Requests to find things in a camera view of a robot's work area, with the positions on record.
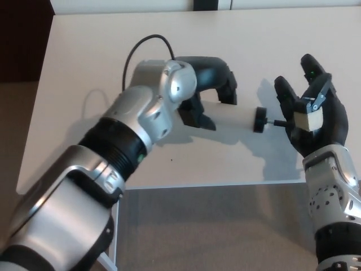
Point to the black rectangular wall plate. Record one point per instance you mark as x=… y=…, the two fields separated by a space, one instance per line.
x=206 y=5

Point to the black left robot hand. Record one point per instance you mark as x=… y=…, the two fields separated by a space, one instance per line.
x=211 y=73

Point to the dark brown wooden panel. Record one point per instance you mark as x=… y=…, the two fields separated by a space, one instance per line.
x=22 y=39

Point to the white desk trestle leg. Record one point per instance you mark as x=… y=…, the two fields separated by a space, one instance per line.
x=117 y=248

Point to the white cabinet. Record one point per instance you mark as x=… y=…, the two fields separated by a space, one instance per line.
x=127 y=5

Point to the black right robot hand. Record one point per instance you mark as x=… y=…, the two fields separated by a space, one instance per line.
x=332 y=127

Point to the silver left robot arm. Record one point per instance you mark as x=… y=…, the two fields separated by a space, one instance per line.
x=127 y=113

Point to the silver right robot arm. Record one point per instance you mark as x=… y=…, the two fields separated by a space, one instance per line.
x=330 y=197

